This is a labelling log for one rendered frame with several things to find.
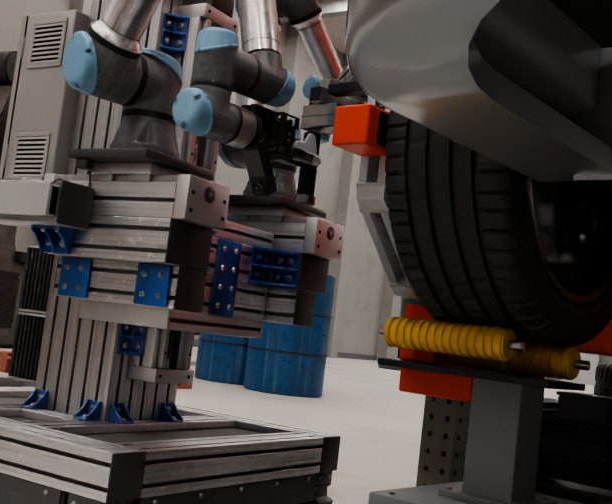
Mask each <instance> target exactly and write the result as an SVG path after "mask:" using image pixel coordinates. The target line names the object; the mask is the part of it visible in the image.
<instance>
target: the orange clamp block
mask: <svg viewBox="0 0 612 504"><path fill-rule="evenodd" d="M388 117H389V112H387V111H385V110H382V109H380V108H378V107H376V106H374V105H372V104H358V105H347V106H338V107H336V112H335V121H334V129H333V138H332V145H333V146H336V147H338V148H341V149H344V150H346V151H349V152H351V153H354V154H356V155H359V156H381V155H385V146H386V143H387V140H386V133H387V130H388V126H387V124H388Z"/></svg>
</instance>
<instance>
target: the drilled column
mask: <svg viewBox="0 0 612 504"><path fill-rule="evenodd" d="M470 407H471V402H464V401H458V400H452V399H445V398H439V397H433V396H427V395H426V396H425V405H424V414H423V424H422V433H421V442H420V452H419V461H418V471H417V480H416V486H424V485H433V484H441V483H450V482H459V481H463V476H464V466H465V456H466V446H467V436H468V426H469V416H470Z"/></svg>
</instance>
